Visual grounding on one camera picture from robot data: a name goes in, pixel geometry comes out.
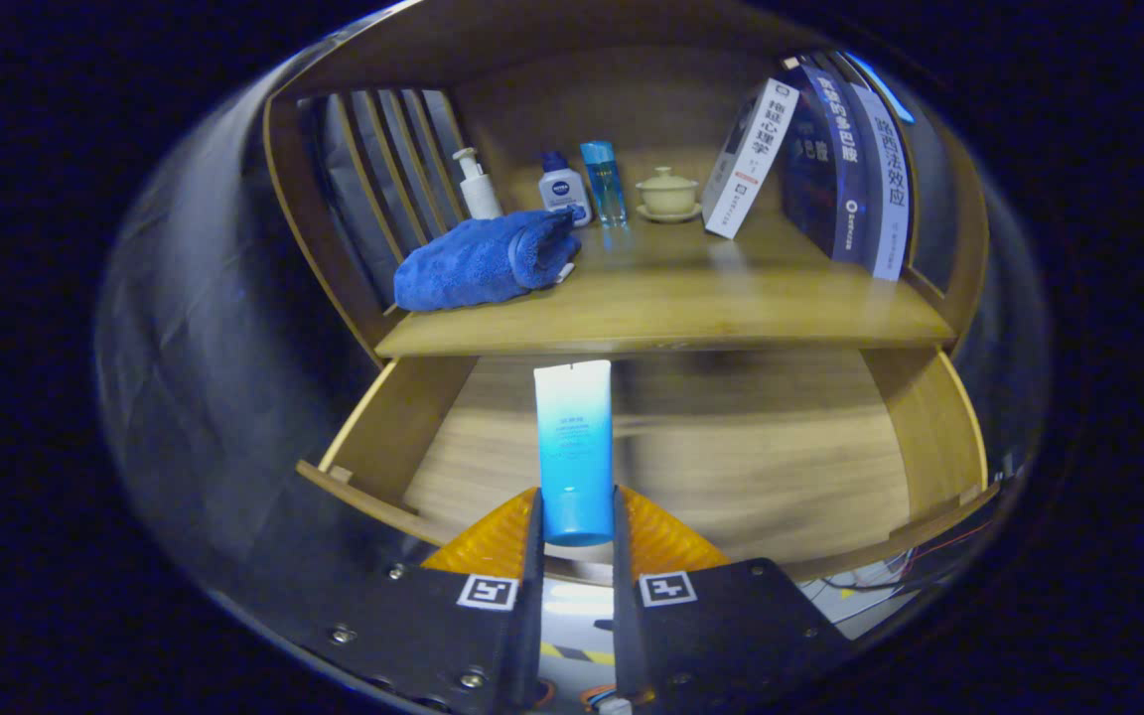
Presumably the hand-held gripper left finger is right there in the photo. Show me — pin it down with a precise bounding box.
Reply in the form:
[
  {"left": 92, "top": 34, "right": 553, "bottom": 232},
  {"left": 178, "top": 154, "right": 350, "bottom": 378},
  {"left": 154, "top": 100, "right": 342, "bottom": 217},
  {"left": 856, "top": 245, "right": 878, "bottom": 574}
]
[{"left": 314, "top": 485, "right": 545, "bottom": 715}]

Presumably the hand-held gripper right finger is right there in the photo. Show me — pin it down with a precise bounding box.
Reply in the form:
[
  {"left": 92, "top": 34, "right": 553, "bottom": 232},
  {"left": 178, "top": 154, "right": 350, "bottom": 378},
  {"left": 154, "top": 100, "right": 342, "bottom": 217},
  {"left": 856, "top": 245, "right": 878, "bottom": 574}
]
[{"left": 614, "top": 484, "right": 856, "bottom": 712}]

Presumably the blue and white tube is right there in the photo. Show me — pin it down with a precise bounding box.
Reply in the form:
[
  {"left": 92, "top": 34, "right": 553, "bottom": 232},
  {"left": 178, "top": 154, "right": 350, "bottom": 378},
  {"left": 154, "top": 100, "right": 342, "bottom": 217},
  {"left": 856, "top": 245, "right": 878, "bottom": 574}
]
[{"left": 533, "top": 359, "right": 616, "bottom": 548}]

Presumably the wooden drawer with black knob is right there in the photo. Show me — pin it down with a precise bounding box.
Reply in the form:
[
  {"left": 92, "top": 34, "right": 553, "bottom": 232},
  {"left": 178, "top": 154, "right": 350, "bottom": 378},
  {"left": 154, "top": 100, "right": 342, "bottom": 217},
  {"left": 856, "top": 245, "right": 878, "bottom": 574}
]
[{"left": 296, "top": 343, "right": 1002, "bottom": 585}]

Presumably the wooden countertop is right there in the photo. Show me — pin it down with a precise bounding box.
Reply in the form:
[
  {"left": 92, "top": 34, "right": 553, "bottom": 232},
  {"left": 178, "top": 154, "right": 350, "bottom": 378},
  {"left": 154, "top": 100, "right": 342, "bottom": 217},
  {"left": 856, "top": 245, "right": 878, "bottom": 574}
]
[{"left": 373, "top": 204, "right": 958, "bottom": 360}]

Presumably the wooden cabinet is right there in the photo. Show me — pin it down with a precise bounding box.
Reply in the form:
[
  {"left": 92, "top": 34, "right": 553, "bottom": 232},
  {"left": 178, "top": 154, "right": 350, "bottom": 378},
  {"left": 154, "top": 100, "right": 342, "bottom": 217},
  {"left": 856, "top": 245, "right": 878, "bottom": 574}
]
[{"left": 262, "top": 0, "right": 990, "bottom": 368}]

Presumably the blue folded towel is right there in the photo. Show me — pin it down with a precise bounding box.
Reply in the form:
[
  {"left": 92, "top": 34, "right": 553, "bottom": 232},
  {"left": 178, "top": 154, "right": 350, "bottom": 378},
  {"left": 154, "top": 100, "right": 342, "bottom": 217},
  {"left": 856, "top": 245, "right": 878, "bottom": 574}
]
[{"left": 393, "top": 209, "right": 583, "bottom": 313}]

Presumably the white bottle with blue cap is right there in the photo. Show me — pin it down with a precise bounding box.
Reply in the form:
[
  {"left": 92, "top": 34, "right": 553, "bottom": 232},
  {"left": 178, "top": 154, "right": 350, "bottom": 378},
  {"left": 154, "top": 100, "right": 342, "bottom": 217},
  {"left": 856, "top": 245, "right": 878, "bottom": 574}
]
[{"left": 537, "top": 151, "right": 593, "bottom": 227}]

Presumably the white pump bottle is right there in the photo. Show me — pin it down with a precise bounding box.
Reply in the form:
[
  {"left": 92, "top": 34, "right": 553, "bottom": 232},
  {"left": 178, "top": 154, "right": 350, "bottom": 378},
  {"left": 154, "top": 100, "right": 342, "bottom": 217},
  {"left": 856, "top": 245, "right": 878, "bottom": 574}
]
[{"left": 452, "top": 147, "right": 503, "bottom": 221}]

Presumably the clear blue bottle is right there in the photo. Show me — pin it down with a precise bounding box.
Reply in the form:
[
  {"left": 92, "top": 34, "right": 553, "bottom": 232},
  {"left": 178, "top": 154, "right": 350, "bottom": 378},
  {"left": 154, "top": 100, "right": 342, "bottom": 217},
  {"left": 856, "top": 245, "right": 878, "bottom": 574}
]
[{"left": 580, "top": 140, "right": 629, "bottom": 227}]

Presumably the beige lidded teacup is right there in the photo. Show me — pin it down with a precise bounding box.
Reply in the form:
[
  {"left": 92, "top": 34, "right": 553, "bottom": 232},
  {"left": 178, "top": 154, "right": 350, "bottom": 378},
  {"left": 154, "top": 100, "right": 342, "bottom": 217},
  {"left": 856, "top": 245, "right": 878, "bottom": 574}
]
[{"left": 635, "top": 166, "right": 703, "bottom": 223}]

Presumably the white book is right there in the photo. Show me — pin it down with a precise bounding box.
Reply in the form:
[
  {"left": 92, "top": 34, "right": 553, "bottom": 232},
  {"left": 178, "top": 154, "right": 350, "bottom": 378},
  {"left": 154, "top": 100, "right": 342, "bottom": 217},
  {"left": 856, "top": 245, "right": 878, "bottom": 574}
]
[{"left": 702, "top": 78, "right": 801, "bottom": 240}]

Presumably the dark blue book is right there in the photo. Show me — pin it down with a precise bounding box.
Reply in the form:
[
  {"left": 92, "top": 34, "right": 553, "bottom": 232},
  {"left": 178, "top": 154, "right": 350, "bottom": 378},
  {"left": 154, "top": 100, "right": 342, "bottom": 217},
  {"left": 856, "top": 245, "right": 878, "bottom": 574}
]
[{"left": 779, "top": 62, "right": 873, "bottom": 265}]

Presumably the lavender book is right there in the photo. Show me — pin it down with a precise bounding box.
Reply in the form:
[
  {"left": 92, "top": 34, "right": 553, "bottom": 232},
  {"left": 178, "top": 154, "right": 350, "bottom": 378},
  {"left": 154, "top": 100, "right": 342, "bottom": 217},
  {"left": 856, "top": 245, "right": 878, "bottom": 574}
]
[{"left": 845, "top": 79, "right": 913, "bottom": 282}]

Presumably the tangle of thin cables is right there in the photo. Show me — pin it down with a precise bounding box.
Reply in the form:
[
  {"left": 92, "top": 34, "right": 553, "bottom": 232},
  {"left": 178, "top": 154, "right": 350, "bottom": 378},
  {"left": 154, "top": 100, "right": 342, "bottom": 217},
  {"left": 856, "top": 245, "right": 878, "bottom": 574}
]
[{"left": 800, "top": 521, "right": 990, "bottom": 609}]

